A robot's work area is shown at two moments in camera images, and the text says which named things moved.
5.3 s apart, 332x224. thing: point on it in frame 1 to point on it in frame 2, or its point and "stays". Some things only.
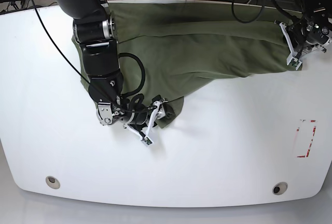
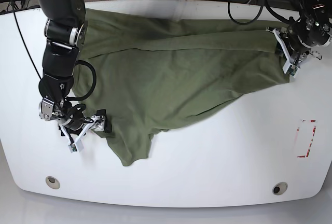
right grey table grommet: x=279 y=188 stays
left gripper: x=141 y=113 to x=77 y=119
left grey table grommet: x=53 y=182 stays
